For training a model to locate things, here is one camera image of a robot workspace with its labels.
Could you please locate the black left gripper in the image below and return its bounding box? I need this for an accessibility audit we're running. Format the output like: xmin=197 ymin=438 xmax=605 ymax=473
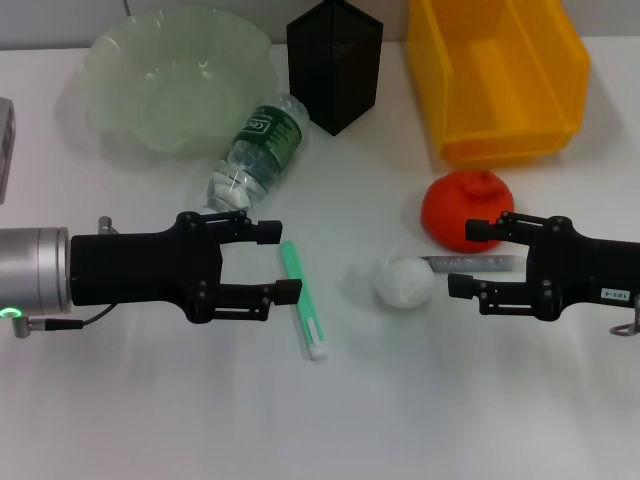
xmin=69 ymin=209 xmax=304 ymax=323

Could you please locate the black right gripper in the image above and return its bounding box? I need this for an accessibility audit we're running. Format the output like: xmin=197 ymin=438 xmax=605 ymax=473
xmin=447 ymin=210 xmax=640 ymax=322

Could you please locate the green pen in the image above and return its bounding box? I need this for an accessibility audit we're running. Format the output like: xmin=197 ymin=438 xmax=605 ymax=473
xmin=278 ymin=240 xmax=330 ymax=362

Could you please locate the orange toy fruit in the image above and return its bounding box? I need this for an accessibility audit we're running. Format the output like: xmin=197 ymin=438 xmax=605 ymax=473
xmin=420 ymin=168 xmax=517 ymax=253

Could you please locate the white paper ball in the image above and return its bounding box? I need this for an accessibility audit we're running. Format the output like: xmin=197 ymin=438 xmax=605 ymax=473
xmin=348 ymin=244 xmax=436 ymax=310

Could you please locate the clear green-label water bottle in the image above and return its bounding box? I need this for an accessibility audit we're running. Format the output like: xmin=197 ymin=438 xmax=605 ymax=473
xmin=201 ymin=92 xmax=312 ymax=217

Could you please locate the grey glitter pen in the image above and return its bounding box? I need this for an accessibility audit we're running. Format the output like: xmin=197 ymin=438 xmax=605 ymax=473
xmin=419 ymin=253 xmax=522 ymax=275

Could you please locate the black mesh pen holder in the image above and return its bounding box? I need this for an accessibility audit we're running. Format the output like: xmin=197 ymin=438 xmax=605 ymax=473
xmin=285 ymin=0 xmax=385 ymax=138

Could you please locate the pale green glass fruit plate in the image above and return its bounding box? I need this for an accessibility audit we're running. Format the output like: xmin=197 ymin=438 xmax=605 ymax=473
xmin=77 ymin=14 xmax=280 ymax=157

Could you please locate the yellow plastic bin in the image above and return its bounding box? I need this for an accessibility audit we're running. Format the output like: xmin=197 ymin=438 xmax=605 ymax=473
xmin=405 ymin=0 xmax=593 ymax=169

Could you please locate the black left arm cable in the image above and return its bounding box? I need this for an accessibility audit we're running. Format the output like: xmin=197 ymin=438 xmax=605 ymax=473
xmin=13 ymin=301 xmax=122 ymax=340

